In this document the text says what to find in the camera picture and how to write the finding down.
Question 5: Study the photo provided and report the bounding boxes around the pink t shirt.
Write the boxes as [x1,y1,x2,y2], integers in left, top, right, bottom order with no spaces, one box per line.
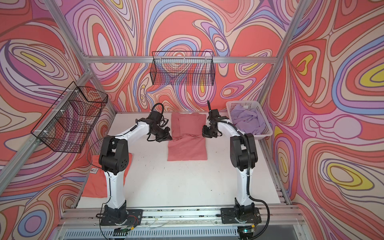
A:
[168,113,208,162]

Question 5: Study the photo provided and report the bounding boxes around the white plastic laundry basket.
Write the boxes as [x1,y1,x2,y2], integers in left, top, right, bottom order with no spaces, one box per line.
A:
[226,101,273,140]

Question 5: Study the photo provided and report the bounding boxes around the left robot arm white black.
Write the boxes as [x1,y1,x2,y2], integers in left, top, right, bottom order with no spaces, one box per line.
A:
[99,110,172,226]

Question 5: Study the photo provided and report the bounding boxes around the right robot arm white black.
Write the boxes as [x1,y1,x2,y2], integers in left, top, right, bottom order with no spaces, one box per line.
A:
[202,109,258,222]

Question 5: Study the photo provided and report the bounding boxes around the lavender t shirt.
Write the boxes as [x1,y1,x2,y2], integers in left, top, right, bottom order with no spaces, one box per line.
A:
[230,105,266,135]

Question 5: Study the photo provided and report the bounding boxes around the folded red t shirt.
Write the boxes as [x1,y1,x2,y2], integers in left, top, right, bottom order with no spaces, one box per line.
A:
[80,152,133,199]

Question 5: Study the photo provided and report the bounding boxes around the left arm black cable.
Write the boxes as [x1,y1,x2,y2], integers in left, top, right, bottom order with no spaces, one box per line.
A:
[85,102,170,240]

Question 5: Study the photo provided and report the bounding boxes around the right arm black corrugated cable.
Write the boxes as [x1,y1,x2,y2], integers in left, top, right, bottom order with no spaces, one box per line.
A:
[206,100,271,240]

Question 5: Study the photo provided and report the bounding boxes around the black wire basket back wall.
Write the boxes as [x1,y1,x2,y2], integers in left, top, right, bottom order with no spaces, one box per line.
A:
[150,51,216,86]

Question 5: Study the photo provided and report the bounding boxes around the black wire basket wall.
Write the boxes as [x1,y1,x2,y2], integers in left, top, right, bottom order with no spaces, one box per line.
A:
[150,51,216,86]
[31,82,108,154]

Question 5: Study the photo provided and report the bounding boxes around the aluminium frame back crossbar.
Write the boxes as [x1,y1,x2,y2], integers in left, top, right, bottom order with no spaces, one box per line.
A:
[84,56,278,64]

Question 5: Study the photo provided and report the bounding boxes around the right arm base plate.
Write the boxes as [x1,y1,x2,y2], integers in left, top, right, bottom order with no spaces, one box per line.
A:
[217,208,262,225]

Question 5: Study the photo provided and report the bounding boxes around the black wire basket left wall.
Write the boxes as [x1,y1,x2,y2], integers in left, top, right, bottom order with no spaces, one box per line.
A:
[31,82,108,154]

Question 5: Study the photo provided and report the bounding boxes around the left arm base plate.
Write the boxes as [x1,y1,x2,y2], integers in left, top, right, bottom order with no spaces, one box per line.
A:
[100,209,144,227]

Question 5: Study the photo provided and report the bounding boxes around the aluminium frame rail base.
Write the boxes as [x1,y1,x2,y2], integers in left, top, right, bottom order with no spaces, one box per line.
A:
[52,205,314,240]

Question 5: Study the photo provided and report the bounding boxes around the aluminium frame right post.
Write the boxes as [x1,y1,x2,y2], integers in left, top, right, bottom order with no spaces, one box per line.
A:
[257,0,312,106]

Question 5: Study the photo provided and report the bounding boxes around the aluminium frame post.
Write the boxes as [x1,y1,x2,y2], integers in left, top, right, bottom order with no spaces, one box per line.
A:
[257,0,312,106]
[44,0,118,115]

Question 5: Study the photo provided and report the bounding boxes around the aluminium frame left post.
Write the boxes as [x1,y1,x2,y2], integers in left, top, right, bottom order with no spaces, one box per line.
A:
[44,0,118,115]

